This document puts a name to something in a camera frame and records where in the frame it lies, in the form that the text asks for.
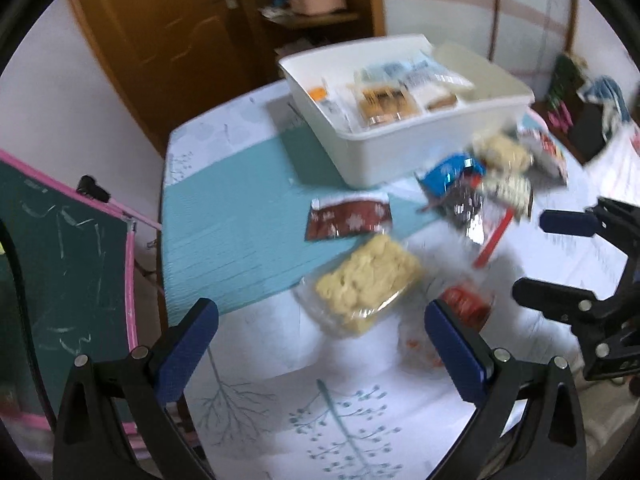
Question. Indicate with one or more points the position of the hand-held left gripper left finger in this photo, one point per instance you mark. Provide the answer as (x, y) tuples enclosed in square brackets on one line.
[(189, 342)]

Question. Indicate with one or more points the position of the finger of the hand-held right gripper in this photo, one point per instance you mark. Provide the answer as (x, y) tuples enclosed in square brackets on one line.
[(565, 222), (550, 297)]

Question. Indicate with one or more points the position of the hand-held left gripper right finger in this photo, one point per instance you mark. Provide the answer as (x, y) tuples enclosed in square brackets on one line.
[(456, 350)]

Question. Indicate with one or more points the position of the small red snack packet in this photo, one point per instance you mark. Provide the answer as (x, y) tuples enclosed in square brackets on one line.
[(465, 302)]

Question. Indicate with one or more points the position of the green white snack packet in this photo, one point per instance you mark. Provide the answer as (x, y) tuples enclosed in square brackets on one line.
[(507, 190)]

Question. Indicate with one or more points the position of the red white snack packet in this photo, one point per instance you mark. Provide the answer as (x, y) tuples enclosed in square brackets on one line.
[(545, 149)]

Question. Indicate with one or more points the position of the yellow puff snack packet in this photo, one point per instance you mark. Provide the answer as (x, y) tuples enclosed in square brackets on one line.
[(500, 152), (365, 280)]

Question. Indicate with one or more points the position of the silver red snack packet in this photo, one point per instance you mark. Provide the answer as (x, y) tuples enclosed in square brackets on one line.
[(465, 207)]

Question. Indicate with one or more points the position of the blue snack packet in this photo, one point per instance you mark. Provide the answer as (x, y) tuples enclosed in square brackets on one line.
[(445, 172)]

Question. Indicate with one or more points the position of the brown floral snack packet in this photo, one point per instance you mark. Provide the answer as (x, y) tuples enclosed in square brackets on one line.
[(350, 217)]

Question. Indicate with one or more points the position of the beige cracker packet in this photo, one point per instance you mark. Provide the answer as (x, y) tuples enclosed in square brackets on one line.
[(440, 100)]

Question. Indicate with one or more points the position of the clear white snack packet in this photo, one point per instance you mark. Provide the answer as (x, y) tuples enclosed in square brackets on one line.
[(425, 72)]

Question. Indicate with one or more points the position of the white plastic bin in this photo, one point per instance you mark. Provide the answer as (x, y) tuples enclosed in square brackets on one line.
[(370, 155)]

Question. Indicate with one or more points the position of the clear tray pastry packet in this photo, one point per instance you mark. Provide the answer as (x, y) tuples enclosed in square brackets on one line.
[(382, 102)]

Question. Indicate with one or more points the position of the orange and white wrapper packet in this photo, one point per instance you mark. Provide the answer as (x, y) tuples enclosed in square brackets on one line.
[(320, 95)]

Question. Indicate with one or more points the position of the checkered blanket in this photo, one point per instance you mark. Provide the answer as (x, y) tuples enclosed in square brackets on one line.
[(615, 175)]

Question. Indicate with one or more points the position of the pink toy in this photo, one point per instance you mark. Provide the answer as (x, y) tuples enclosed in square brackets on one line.
[(560, 115)]

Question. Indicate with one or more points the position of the tree print tablecloth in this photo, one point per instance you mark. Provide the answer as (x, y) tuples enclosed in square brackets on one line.
[(240, 220)]

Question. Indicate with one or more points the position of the blue white cloth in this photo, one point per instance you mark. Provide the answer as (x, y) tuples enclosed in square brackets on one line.
[(607, 95)]

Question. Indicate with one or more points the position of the green floral bag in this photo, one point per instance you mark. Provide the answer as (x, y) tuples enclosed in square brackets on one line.
[(565, 85)]

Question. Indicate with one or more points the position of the pale floral wardrobe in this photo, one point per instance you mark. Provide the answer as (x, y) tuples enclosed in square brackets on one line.
[(450, 10)]

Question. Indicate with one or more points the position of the wooden door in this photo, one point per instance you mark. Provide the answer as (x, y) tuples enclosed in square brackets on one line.
[(160, 35)]

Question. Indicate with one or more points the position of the wooden corner shelf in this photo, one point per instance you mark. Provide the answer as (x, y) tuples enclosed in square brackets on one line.
[(320, 19)]

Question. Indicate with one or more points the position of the green chalkboard pink frame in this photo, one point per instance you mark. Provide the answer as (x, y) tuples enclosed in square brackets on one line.
[(65, 260)]

